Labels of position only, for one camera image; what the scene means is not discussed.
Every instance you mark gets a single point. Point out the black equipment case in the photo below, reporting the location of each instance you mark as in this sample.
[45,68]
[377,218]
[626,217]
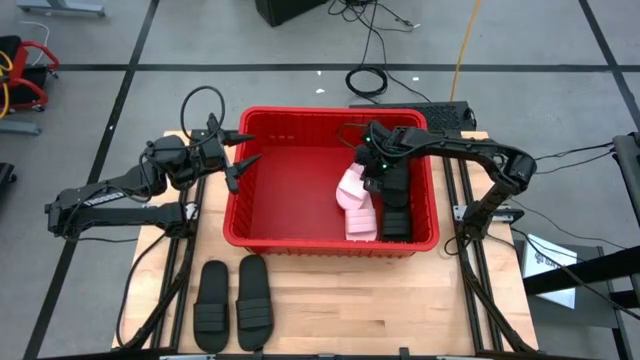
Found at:
[285,10]

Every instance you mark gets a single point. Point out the black foam slide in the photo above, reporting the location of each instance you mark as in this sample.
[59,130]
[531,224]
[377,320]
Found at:
[396,225]
[255,300]
[397,187]
[211,305]

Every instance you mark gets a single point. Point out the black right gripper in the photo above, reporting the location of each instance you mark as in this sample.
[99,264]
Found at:
[372,162]

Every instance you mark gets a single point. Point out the black perforated box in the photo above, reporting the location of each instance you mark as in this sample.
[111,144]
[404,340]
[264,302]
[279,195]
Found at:
[445,116]

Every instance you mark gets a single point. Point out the grey metal base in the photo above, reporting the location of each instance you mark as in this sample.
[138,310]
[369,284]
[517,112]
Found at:
[60,6]

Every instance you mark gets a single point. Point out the grey metal foot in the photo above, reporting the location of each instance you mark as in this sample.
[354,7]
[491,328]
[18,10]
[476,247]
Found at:
[20,127]

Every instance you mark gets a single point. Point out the red and black cart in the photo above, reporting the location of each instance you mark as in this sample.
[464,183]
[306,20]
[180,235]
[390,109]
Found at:
[15,60]

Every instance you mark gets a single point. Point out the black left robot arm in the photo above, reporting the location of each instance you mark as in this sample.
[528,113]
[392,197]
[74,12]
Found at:
[130,215]

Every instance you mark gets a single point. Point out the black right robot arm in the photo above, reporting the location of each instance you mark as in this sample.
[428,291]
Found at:
[460,146]

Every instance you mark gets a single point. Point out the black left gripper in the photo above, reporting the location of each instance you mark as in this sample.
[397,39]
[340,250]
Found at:
[212,155]

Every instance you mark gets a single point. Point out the black aluminium rig frame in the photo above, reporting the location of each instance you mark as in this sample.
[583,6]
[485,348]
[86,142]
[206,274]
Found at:
[196,134]

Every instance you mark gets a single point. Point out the black desk frame bar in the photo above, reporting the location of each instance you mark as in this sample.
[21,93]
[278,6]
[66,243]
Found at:
[590,270]

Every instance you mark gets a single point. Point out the pink foam slide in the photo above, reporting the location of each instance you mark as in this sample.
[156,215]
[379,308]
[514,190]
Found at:
[350,192]
[361,225]

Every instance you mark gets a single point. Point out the red ribbed plastic bin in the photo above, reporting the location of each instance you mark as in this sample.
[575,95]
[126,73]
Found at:
[300,200]

